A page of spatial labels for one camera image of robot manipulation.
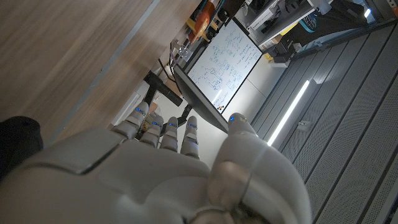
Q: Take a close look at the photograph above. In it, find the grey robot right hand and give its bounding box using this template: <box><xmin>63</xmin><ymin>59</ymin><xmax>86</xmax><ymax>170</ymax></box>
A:
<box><xmin>0</xmin><ymin>101</ymin><xmax>313</xmax><ymax>224</ymax></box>

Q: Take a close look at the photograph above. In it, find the black rubber air blower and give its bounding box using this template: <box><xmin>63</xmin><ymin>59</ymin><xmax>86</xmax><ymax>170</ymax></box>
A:
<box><xmin>0</xmin><ymin>116</ymin><xmax>44</xmax><ymax>181</ymax></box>

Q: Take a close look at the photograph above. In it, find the small white box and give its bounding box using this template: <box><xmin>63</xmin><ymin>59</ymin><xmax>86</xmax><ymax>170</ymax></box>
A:
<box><xmin>111</xmin><ymin>90</ymin><xmax>144</xmax><ymax>127</ymax></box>

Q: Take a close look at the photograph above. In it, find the black computer monitor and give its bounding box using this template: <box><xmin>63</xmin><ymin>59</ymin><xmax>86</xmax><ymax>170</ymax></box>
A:
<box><xmin>172</xmin><ymin>63</ymin><xmax>230</xmax><ymax>134</ymax></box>

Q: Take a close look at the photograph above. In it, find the whiteboard with writing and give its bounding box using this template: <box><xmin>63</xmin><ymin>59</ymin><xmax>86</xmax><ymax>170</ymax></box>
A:
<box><xmin>187</xmin><ymin>18</ymin><xmax>264</xmax><ymax>113</ymax></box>

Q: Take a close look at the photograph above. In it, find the long ceiling light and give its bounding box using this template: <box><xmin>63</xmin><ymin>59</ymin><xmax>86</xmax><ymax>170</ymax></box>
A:
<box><xmin>266</xmin><ymin>80</ymin><xmax>312</xmax><ymax>147</ymax></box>

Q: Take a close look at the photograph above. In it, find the teal and orange toy vehicle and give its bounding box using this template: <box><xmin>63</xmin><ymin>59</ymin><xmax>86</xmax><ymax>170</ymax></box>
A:
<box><xmin>185</xmin><ymin>0</ymin><xmax>218</xmax><ymax>44</ymax></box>

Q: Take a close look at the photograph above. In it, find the white shelf cabinet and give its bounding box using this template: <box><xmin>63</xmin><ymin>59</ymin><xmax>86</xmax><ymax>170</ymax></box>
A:
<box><xmin>244</xmin><ymin>0</ymin><xmax>317</xmax><ymax>47</ymax></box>

